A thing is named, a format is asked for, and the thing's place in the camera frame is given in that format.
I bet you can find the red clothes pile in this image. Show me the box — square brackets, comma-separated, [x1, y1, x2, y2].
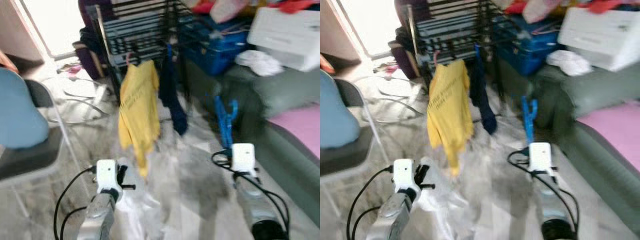
[190, 0, 217, 15]
[504, 0, 527, 15]

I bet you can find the white pink printed pillow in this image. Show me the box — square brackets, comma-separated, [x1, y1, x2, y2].
[210, 0, 251, 24]
[522, 0, 562, 24]

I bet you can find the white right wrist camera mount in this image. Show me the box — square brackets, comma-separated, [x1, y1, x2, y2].
[528, 142, 554, 176]
[230, 143, 257, 177]

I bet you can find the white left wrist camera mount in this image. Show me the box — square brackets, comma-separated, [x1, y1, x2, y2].
[95, 159, 124, 194]
[393, 158, 421, 194]

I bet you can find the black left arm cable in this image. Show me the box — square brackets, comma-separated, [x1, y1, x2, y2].
[53, 166, 97, 240]
[346, 166, 395, 240]

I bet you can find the dark purple bag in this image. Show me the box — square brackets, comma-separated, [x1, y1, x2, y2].
[389, 25, 422, 81]
[74, 25, 109, 81]

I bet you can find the yellow printed T-shirt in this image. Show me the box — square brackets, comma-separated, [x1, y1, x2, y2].
[118, 60, 161, 179]
[426, 60, 474, 177]

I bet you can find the pink sofa cover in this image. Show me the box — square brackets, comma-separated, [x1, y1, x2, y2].
[267, 103, 321, 159]
[576, 100, 640, 174]

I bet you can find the black drying rack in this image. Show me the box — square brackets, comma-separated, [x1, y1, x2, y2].
[87, 0, 241, 103]
[404, 0, 551, 98]

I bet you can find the dark green sofa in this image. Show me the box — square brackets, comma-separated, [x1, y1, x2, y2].
[500, 60, 640, 237]
[189, 60, 321, 227]

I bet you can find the white shirt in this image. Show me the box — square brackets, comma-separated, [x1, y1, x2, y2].
[417, 157, 482, 240]
[114, 155, 167, 240]

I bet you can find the white plastic drawer box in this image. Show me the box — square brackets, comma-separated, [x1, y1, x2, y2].
[247, 7, 321, 72]
[557, 6, 640, 72]

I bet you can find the blue chair cushion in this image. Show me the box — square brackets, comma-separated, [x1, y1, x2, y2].
[320, 70, 361, 150]
[0, 67, 50, 150]

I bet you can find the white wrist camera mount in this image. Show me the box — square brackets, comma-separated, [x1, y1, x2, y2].
[230, 143, 257, 177]
[95, 159, 124, 194]
[528, 142, 554, 176]
[393, 158, 421, 194]

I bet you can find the blue hard suitcase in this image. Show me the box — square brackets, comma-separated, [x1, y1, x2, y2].
[492, 15, 563, 77]
[179, 17, 252, 77]

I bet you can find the navy blue shirt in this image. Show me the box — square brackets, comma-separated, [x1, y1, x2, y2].
[469, 47, 499, 135]
[158, 49, 189, 136]

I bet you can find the white folding chair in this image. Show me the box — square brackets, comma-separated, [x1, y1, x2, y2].
[320, 77, 392, 201]
[0, 79, 82, 217]

